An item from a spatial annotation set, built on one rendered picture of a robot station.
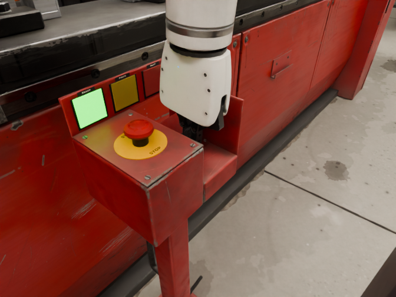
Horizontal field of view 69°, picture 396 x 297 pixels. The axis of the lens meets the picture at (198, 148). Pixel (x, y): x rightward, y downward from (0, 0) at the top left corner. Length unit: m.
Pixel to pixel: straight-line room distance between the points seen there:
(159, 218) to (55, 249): 0.39
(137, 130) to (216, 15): 0.16
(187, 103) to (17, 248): 0.45
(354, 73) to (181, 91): 2.04
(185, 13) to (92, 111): 0.19
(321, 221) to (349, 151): 0.59
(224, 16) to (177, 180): 0.20
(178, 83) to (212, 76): 0.06
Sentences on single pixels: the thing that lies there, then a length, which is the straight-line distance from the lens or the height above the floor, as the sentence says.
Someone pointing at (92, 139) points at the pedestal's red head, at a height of 0.78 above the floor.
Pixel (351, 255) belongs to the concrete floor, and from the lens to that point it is 1.34.
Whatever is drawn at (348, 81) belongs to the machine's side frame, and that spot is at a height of 0.13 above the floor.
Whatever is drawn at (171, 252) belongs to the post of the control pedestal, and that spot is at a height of 0.51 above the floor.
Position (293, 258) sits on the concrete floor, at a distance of 1.25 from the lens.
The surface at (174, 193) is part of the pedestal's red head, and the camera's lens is 0.39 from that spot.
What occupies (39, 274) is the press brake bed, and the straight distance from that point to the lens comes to 0.76.
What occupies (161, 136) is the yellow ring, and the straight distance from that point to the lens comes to 0.41.
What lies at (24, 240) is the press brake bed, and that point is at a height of 0.53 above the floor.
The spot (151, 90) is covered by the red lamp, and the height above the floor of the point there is 0.80.
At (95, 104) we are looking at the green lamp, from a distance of 0.44.
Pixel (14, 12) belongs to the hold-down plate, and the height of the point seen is 0.91.
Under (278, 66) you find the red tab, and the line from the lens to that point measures 1.22.
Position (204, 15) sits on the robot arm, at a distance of 0.35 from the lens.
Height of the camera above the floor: 1.01
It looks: 37 degrees down
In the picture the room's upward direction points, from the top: straight up
